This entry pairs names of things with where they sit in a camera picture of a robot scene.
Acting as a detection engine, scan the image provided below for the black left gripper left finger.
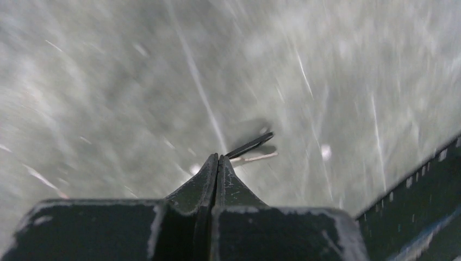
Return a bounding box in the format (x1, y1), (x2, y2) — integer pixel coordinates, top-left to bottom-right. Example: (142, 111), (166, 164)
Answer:
(2, 154), (219, 260)

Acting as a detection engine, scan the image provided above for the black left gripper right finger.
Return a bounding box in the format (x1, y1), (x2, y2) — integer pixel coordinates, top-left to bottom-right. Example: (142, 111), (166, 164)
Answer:
(210, 156), (369, 260)

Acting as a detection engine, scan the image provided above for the black tagged key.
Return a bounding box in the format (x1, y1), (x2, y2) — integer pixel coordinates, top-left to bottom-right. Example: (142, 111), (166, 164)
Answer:
(225, 132), (278, 165)

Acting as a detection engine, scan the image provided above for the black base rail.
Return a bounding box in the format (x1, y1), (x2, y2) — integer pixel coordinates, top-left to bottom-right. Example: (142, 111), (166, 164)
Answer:
(357, 136), (460, 260)

